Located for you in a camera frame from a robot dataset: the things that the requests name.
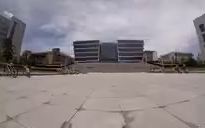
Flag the broad stone stairs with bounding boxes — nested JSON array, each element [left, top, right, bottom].
[[73, 62, 154, 74]]

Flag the wide building with balcony bands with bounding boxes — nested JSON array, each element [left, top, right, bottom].
[[72, 39, 145, 64]]

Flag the grey stone slab plaza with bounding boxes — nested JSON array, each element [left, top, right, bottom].
[[0, 72, 205, 128]]

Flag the small pale building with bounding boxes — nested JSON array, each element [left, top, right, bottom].
[[143, 50, 159, 63]]

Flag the low brown building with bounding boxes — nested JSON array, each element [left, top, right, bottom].
[[21, 47, 74, 67]]

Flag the parked bicycles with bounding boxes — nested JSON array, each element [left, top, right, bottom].
[[0, 63, 33, 79]]

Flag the dark tree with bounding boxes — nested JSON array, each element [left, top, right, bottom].
[[1, 36, 16, 64]]

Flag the tall grey building with windows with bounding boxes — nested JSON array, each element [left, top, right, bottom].
[[0, 8, 27, 63]]

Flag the pale building with dark windows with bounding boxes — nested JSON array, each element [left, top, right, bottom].
[[193, 12, 205, 63]]

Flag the low stepped wall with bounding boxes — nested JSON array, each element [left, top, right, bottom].
[[29, 63, 78, 75], [146, 60, 191, 74]]

